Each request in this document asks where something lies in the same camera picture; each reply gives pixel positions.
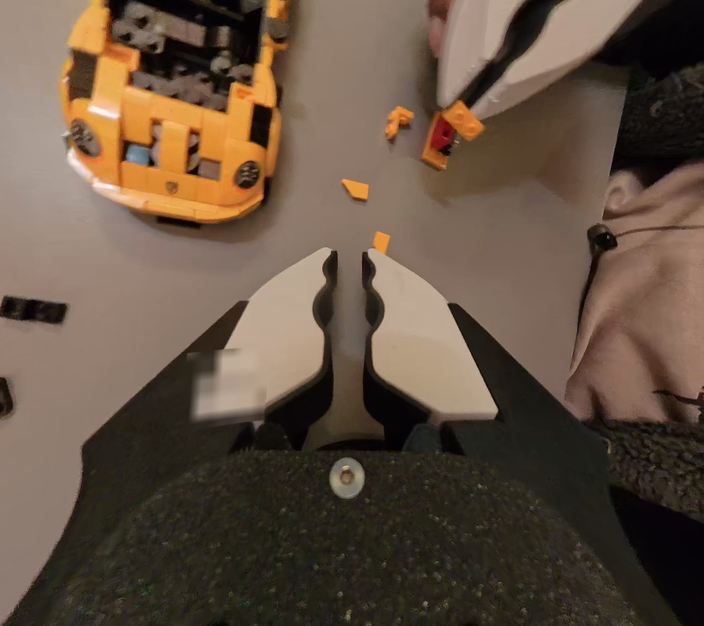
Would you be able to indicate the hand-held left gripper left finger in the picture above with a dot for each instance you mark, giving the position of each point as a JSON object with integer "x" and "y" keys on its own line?
{"x": 286, "y": 318}

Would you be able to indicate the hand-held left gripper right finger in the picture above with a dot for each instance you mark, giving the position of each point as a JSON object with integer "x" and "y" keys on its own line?
{"x": 429, "y": 356}

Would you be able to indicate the beige sweatshirt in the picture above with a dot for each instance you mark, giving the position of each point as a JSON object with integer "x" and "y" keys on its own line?
{"x": 643, "y": 318}

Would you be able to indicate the orange lego wedge tile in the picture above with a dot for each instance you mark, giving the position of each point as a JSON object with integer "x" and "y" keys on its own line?
{"x": 356, "y": 189}
{"x": 381, "y": 242}

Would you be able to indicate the orange plate with red brick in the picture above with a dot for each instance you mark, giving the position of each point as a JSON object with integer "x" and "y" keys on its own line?
{"x": 437, "y": 150}

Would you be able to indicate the scattered small lego pieces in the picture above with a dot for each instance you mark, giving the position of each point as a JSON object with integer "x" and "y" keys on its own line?
{"x": 33, "y": 310}

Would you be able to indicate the yellow lego car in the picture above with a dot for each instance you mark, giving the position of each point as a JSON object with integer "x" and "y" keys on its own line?
{"x": 181, "y": 87}

